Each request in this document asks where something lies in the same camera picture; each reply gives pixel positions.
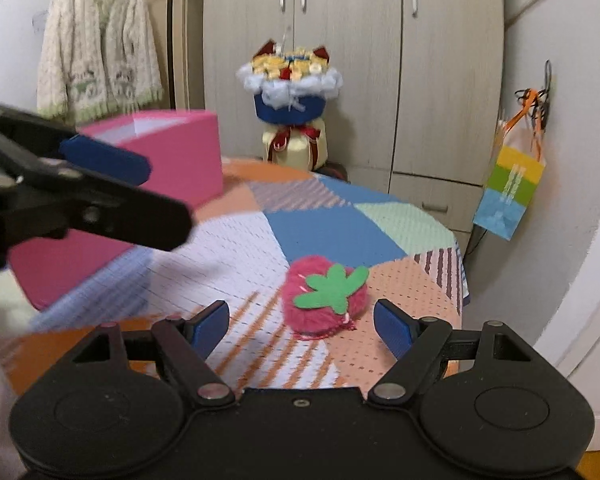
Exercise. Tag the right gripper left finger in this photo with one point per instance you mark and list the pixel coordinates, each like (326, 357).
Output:
(117, 402)

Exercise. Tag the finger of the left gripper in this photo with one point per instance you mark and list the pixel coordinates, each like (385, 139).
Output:
(107, 159)
(124, 212)

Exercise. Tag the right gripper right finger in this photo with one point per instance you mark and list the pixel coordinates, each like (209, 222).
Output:
(482, 404)

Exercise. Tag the pink cardboard box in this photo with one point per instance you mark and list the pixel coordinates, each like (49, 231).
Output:
(184, 153)

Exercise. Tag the red strawberry plush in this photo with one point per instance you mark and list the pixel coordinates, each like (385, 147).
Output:
(321, 298)

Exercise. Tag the white door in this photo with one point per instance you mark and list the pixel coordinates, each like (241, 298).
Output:
(571, 340)

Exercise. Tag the cream knitted cardigan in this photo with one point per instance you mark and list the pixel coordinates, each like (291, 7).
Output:
(98, 59)

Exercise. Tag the yellow flower bouquet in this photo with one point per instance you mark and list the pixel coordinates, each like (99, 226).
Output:
(290, 90)

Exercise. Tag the patchwork knitted table cover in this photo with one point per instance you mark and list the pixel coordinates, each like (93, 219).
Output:
(269, 222)

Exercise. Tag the colourful paper gift bag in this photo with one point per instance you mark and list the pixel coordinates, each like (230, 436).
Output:
(518, 162)

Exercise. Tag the beige wardrobe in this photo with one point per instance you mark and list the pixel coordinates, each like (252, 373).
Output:
(421, 84)

